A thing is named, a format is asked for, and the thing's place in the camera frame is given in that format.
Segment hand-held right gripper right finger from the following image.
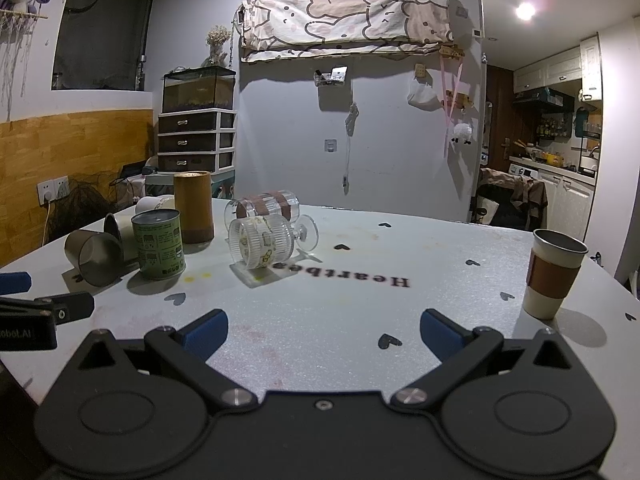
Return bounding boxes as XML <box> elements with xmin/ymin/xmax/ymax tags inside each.
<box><xmin>390</xmin><ymin>308</ymin><xmax>576</xmax><ymax>413</ymax></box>

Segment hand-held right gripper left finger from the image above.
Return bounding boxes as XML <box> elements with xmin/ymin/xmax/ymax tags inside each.
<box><xmin>75</xmin><ymin>309</ymin><xmax>259</xmax><ymax>413</ymax></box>

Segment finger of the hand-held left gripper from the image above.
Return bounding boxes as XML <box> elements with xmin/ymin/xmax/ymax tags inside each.
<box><xmin>0</xmin><ymin>291</ymin><xmax>95</xmax><ymax>325</ymax></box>
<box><xmin>0</xmin><ymin>271</ymin><xmax>32</xmax><ymax>295</ymax></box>

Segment grey cup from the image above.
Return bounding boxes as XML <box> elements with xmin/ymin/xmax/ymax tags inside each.
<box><xmin>64</xmin><ymin>230</ymin><xmax>125</xmax><ymax>288</ymax></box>

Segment dark metal cup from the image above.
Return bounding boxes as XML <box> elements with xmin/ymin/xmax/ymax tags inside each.
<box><xmin>102</xmin><ymin>213</ymin><xmax>139</xmax><ymax>262</ymax></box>

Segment paper cup with brown sleeve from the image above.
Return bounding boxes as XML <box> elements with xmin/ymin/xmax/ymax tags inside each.
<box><xmin>521</xmin><ymin>228</ymin><xmax>589</xmax><ymax>321</ymax></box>

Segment white paper cup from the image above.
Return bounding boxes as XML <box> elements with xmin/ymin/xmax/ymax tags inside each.
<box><xmin>135</xmin><ymin>195</ymin><xmax>176</xmax><ymax>219</ymax></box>

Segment clear acrylic block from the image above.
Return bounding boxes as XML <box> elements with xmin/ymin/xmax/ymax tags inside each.
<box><xmin>230</xmin><ymin>260</ymin><xmax>282</xmax><ymax>289</ymax></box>

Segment green tin can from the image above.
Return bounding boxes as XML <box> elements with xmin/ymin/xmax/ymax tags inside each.
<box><xmin>131</xmin><ymin>209</ymin><xmax>187</xmax><ymax>281</ymax></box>

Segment glass goblet with printed band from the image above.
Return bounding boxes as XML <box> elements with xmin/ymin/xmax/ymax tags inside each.
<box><xmin>227</xmin><ymin>214</ymin><xmax>319</xmax><ymax>269</ymax></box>

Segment black net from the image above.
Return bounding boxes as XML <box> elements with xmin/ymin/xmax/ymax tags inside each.
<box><xmin>47</xmin><ymin>170</ymin><xmax>147</xmax><ymax>239</ymax></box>

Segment brown cylinder canister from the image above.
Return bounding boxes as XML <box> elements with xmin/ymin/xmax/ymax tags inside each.
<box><xmin>173</xmin><ymin>171</ymin><xmax>216</xmax><ymax>245</ymax></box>

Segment clear glass with brown band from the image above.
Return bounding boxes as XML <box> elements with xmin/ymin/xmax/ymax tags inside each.
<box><xmin>223</xmin><ymin>189</ymin><xmax>301</xmax><ymax>233</ymax></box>

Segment laptop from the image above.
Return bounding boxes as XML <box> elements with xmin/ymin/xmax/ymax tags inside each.
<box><xmin>120</xmin><ymin>158</ymin><xmax>161</xmax><ymax>181</ymax></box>

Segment chair with brown clothes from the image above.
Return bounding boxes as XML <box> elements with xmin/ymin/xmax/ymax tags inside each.
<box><xmin>474</xmin><ymin>167</ymin><xmax>550</xmax><ymax>234</ymax></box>

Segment plastic drawer unit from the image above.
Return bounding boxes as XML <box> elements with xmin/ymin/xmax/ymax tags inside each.
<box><xmin>157</xmin><ymin>109</ymin><xmax>237</xmax><ymax>175</ymax></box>

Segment white sheep plush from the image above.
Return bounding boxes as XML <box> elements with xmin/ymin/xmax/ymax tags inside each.
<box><xmin>448</xmin><ymin>122</ymin><xmax>475</xmax><ymax>147</ymax></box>

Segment brown door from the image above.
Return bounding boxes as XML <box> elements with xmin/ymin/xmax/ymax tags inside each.
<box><xmin>484</xmin><ymin>64</ymin><xmax>516</xmax><ymax>167</ymax></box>

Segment pink ribbon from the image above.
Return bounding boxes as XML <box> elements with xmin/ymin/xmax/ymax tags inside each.
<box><xmin>439</xmin><ymin>54</ymin><xmax>467</xmax><ymax>159</ymax></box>

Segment white plastic bag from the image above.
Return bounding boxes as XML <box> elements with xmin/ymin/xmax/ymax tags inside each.
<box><xmin>406</xmin><ymin>77</ymin><xmax>441</xmax><ymax>109</ymax></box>

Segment glass fish tank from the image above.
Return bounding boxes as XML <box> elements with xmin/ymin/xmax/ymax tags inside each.
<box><xmin>161</xmin><ymin>66</ymin><xmax>236</xmax><ymax>114</ymax></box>

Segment range hood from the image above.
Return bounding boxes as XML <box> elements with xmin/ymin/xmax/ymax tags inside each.
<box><xmin>512</xmin><ymin>87</ymin><xmax>576</xmax><ymax>114</ymax></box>

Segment dark window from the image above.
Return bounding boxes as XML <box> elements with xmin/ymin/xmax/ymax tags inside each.
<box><xmin>52</xmin><ymin>0</ymin><xmax>162</xmax><ymax>93</ymax></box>

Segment dried flower bouquet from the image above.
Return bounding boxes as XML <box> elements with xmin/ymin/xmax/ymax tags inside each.
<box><xmin>206</xmin><ymin>25</ymin><xmax>233</xmax><ymax>67</ymax></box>

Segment printed cloth cover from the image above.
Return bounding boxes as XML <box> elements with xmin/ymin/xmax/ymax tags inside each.
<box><xmin>236</xmin><ymin>0</ymin><xmax>457</xmax><ymax>64</ymax></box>

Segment white wall socket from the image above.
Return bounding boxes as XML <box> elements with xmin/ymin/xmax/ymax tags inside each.
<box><xmin>36</xmin><ymin>175</ymin><xmax>71</xmax><ymax>206</ymax></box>

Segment white charging cable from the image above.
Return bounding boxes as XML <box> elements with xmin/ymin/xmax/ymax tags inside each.
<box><xmin>342</xmin><ymin>102</ymin><xmax>361</xmax><ymax>194</ymax></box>

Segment white macrame wall hanging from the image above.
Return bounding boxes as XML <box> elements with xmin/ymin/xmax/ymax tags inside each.
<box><xmin>0</xmin><ymin>9</ymin><xmax>51</xmax><ymax>122</ymax></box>

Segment wall phone holder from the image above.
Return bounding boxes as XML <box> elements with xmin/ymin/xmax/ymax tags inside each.
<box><xmin>313</xmin><ymin>64</ymin><xmax>350</xmax><ymax>87</ymax></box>

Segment white kitchen wall cabinets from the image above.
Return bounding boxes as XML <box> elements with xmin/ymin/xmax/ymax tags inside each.
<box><xmin>512</xmin><ymin>34</ymin><xmax>604</xmax><ymax>102</ymax></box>

